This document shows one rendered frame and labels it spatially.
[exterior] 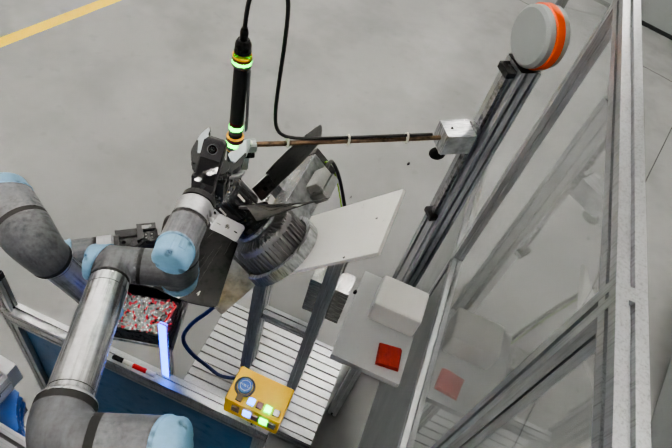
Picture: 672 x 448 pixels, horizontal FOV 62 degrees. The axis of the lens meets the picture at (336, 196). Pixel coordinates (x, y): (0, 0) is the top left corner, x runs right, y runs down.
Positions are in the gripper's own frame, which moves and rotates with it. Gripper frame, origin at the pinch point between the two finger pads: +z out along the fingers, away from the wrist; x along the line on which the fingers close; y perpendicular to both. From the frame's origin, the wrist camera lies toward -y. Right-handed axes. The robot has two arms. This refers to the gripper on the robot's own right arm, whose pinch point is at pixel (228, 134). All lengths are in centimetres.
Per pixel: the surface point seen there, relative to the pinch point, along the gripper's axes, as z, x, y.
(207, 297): -14.3, 1.5, 47.2
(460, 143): 32, 57, 10
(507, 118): 35, 67, 0
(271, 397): -31, 25, 59
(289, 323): 18, 25, 107
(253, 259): 6, 9, 54
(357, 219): 20, 36, 40
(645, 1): 479, 282, 135
